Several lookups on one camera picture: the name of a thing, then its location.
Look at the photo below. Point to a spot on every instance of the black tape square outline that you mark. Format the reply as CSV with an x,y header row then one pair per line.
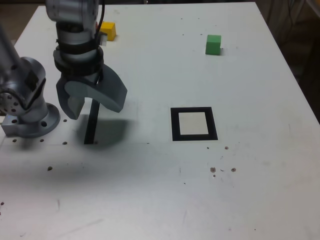
x,y
175,125

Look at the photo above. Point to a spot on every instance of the black tape strip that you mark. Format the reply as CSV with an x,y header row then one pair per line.
x,y
90,130

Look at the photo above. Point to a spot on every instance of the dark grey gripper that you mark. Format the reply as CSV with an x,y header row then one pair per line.
x,y
80,77

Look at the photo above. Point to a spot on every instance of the green cube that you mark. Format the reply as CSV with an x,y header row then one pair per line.
x,y
213,46

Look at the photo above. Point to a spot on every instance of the yellow cube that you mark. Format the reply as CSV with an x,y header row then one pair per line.
x,y
110,28

